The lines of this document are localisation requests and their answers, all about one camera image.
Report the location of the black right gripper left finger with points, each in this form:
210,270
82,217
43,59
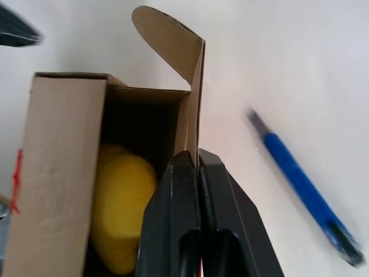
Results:
170,219

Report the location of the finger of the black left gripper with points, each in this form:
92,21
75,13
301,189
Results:
14,29

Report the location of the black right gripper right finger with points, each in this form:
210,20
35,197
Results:
233,219

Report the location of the blue utility cutter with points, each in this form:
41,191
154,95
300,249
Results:
297,173

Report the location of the brown cardboard box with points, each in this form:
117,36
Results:
57,144

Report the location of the yellow round item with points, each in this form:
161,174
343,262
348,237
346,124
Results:
124,202

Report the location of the red tape strip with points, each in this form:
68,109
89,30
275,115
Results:
18,179

